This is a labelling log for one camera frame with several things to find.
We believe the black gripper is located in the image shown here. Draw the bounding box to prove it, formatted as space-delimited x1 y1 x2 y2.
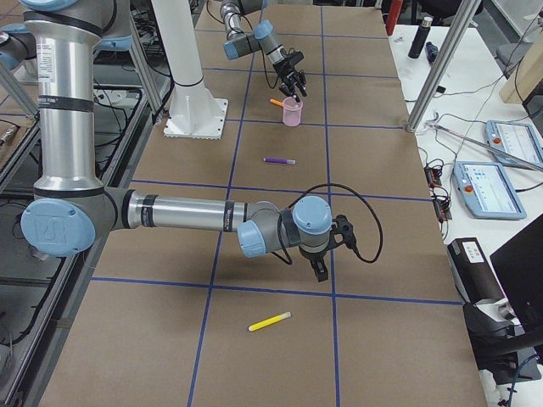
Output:
273 60 307 97
299 245 329 282

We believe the yellow highlighter pen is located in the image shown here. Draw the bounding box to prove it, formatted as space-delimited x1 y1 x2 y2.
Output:
248 312 292 332

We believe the pink translucent pen holder cup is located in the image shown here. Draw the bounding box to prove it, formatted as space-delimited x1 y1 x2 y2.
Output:
283 97 303 127

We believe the orange highlighter pen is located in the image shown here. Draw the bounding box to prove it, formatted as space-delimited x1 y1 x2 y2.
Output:
269 98 284 108

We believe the black box with label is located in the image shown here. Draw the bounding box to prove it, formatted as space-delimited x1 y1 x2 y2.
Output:
447 237 505 304

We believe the far teach pendant tablet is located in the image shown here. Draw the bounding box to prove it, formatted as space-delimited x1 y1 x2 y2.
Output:
484 120 542 167

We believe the aluminium frame post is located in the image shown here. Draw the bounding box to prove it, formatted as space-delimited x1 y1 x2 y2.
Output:
406 0 481 133

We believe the black computer monitor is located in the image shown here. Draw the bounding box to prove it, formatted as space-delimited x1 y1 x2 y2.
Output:
490 215 542 331

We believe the teach pendant tablet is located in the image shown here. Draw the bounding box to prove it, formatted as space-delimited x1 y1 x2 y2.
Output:
484 120 542 167
453 161 527 220

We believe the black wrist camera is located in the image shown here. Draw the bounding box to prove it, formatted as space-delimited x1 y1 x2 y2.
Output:
285 48 305 65
327 215 360 255

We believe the black water bottle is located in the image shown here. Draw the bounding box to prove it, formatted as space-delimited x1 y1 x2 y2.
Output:
408 16 433 59

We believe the white camera mast with base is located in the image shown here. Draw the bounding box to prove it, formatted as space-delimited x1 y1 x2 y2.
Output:
152 0 228 140

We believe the near teach pendant tablet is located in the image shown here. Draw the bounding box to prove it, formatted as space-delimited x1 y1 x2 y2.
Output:
453 161 527 220

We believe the purple highlighter pen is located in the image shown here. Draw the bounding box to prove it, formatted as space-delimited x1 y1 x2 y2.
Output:
263 157 296 165

